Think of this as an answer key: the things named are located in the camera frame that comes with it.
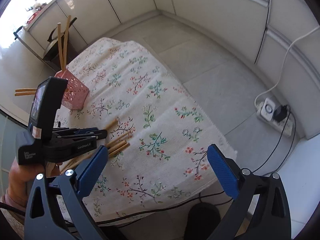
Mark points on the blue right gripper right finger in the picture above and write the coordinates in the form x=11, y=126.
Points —
x=225, y=170

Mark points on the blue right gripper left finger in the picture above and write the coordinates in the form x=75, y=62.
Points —
x=89, y=170

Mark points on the person's left hand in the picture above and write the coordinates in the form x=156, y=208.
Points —
x=19, y=175

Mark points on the wooden chopstick on table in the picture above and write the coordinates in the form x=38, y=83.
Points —
x=115, y=141
x=111, y=124
x=118, y=150

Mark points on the wooden chopstick leaning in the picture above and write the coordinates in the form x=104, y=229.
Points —
x=25, y=93
x=25, y=89

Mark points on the pink perforated utensil basket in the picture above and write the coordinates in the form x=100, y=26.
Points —
x=75, y=93

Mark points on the floral tablecloth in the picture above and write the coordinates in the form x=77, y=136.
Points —
x=166, y=162

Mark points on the white power strip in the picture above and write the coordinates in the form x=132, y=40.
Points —
x=265, y=111

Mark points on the black power adapter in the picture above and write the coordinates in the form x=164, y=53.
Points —
x=280, y=113

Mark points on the dark brown bin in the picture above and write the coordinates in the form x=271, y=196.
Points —
x=51, y=55

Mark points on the wooden chopstick in basket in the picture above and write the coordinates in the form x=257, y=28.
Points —
x=59, y=42
x=65, y=43

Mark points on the red basket on counter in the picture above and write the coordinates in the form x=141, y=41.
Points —
x=32, y=17

